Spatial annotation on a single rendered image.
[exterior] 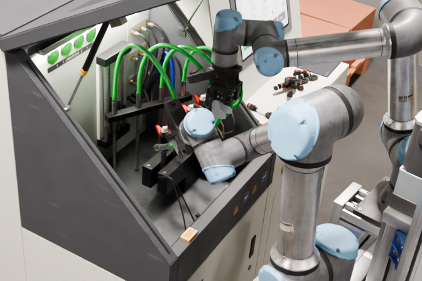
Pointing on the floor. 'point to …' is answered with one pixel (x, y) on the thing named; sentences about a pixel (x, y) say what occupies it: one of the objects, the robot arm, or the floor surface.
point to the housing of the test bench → (7, 220)
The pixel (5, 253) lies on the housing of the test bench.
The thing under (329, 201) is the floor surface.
